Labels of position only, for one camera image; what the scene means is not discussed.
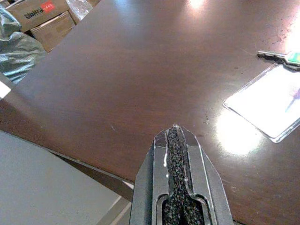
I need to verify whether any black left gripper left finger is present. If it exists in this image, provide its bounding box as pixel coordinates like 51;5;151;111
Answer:
129;126;182;225

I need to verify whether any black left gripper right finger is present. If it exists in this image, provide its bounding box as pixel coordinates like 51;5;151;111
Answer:
173;126;235;225

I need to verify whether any white card badge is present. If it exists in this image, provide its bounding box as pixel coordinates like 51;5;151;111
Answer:
222;63;300;143

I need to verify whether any key with green head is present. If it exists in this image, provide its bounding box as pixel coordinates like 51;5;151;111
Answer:
257;50;300;71

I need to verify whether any plain brown cardboard box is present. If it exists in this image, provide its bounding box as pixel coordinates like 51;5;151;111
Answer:
30;10;77;53

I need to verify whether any grey-green plastic bag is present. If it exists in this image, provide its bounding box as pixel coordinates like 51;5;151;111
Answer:
0;4;46;85

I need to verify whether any clear plastic bag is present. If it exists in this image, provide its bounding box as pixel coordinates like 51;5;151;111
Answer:
65;0;94;22

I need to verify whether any cardboard box with red label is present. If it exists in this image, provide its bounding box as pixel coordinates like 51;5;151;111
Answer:
4;0;71;33

